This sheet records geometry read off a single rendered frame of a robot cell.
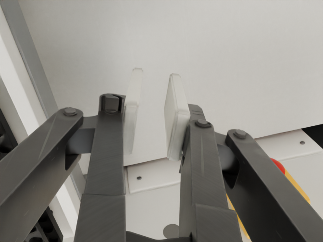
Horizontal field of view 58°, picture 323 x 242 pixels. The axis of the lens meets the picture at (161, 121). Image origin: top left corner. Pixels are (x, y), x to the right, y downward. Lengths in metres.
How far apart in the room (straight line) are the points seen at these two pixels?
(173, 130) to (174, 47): 0.22
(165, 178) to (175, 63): 0.17
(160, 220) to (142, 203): 0.04
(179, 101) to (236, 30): 0.24
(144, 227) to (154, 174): 0.10
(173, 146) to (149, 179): 0.29
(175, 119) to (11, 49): 0.14
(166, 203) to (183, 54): 0.20
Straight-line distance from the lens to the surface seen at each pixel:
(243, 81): 0.41
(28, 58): 0.26
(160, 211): 0.40
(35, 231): 0.33
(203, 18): 0.37
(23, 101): 0.24
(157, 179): 0.44
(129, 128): 0.15
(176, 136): 0.15
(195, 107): 0.18
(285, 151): 0.48
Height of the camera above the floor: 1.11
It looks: 59 degrees down
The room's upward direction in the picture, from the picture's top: 162 degrees clockwise
